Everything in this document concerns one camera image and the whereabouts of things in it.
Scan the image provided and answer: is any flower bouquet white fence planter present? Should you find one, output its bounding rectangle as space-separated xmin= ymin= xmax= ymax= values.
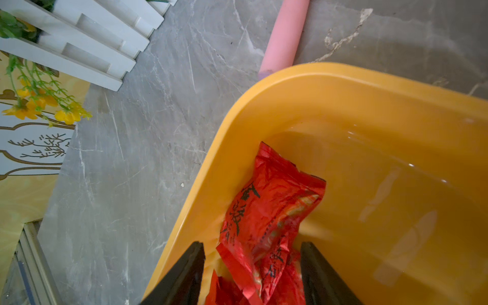
xmin=0 ymin=0 xmax=178 ymax=126

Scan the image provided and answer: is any purple toy fork pink handle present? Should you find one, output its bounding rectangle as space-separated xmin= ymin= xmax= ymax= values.
xmin=258 ymin=0 xmax=310 ymax=80

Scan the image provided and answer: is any red foil tea bag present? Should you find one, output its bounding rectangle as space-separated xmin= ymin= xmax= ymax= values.
xmin=217 ymin=142 xmax=327 ymax=304
xmin=204 ymin=271 xmax=249 ymax=305

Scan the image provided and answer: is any orange oval storage box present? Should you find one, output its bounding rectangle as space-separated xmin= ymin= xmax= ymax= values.
xmin=147 ymin=63 xmax=487 ymax=304

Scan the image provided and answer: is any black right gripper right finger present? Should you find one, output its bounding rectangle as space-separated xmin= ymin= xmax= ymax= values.
xmin=301 ymin=241 xmax=362 ymax=305

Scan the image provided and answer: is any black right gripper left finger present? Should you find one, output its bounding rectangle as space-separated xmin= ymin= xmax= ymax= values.
xmin=140 ymin=241 xmax=205 ymax=305

